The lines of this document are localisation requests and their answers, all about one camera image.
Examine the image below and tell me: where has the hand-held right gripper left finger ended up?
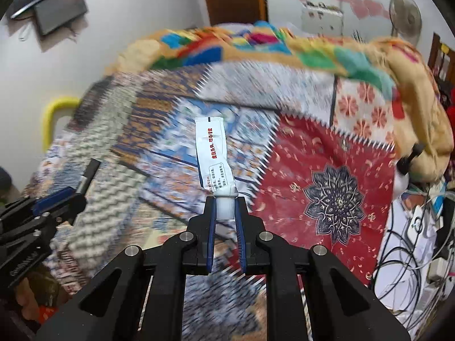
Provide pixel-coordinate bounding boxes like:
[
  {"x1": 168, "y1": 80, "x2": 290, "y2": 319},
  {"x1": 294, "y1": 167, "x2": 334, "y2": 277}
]
[{"x1": 36, "y1": 195, "x2": 218, "y2": 341}]

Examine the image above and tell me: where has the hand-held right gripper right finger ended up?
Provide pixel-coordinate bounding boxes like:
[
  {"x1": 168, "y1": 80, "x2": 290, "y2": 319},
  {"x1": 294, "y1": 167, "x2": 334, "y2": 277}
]
[{"x1": 235, "y1": 195, "x2": 412, "y2": 341}]

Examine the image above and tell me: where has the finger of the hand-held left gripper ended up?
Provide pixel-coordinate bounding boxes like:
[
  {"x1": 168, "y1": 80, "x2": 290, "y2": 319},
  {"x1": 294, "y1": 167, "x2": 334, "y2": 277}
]
[
  {"x1": 0, "y1": 192, "x2": 88, "y2": 256},
  {"x1": 0, "y1": 186, "x2": 78, "y2": 221}
]

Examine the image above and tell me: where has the white ointment tube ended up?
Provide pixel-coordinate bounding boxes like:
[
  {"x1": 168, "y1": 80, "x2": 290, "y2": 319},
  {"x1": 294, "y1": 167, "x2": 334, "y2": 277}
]
[{"x1": 194, "y1": 116, "x2": 239, "y2": 221}]

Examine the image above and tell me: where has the patchwork printed bedsheet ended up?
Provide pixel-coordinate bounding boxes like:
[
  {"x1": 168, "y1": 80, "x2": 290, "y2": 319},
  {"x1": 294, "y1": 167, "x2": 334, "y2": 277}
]
[{"x1": 21, "y1": 62, "x2": 406, "y2": 341}]

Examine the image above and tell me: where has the grey flat box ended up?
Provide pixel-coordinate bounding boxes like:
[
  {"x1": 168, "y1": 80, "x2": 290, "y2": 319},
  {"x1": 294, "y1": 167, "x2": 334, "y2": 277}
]
[{"x1": 33, "y1": 0, "x2": 89, "y2": 37}]

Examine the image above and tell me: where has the orange colourful fleece blanket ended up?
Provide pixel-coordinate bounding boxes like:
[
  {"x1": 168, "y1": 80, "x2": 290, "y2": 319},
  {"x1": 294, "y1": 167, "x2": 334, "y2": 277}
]
[{"x1": 106, "y1": 20, "x2": 455, "y2": 182}]

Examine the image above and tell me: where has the wooden chair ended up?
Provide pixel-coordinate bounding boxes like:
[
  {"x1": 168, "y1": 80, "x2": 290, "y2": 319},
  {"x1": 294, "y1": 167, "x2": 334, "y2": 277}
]
[{"x1": 428, "y1": 32, "x2": 455, "y2": 76}]

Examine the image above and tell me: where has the grey standing fan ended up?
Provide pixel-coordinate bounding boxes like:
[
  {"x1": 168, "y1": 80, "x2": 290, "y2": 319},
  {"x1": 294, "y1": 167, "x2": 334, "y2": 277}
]
[{"x1": 389, "y1": 0, "x2": 422, "y2": 47}]

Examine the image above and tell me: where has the yellow bed rail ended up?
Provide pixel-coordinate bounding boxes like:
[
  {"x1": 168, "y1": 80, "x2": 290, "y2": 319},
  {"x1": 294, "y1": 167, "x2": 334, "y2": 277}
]
[{"x1": 42, "y1": 97, "x2": 81, "y2": 154}]

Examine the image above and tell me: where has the black cables bundle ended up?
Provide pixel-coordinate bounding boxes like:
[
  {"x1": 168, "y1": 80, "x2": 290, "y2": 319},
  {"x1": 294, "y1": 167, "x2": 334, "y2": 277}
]
[{"x1": 370, "y1": 185, "x2": 455, "y2": 332}]

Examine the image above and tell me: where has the white wall box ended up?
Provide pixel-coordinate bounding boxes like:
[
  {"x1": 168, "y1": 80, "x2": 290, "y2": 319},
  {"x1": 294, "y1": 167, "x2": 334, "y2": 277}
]
[{"x1": 301, "y1": 1, "x2": 344, "y2": 38}]

